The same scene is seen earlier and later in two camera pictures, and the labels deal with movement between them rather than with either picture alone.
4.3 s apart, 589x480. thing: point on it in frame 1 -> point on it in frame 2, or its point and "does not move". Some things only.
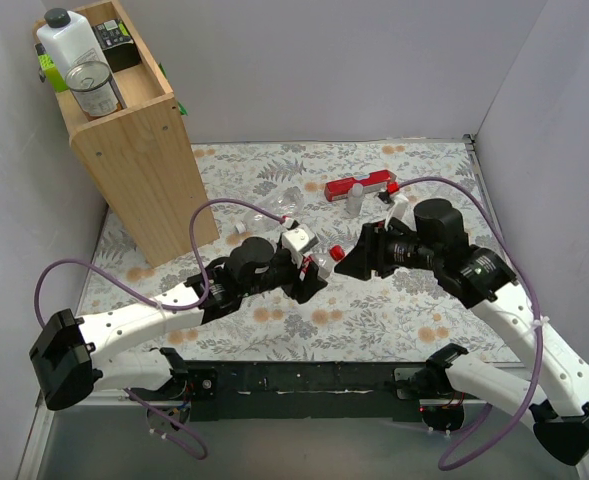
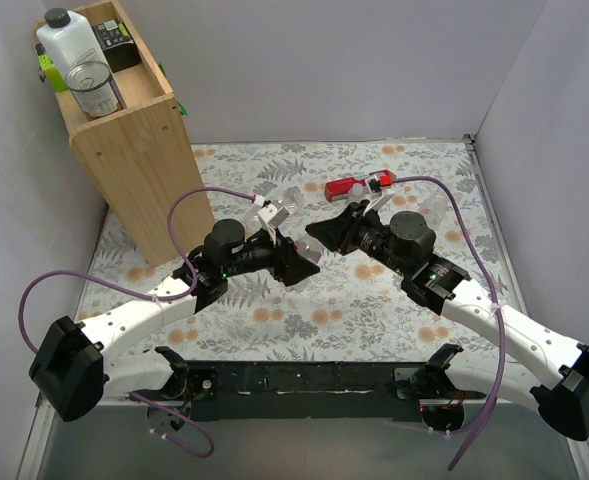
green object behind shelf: x=48 y=68 does not move
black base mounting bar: x=311 y=392 does not move
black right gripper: x=375 y=251 -> x=350 y=232
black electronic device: x=117 y=44 does not move
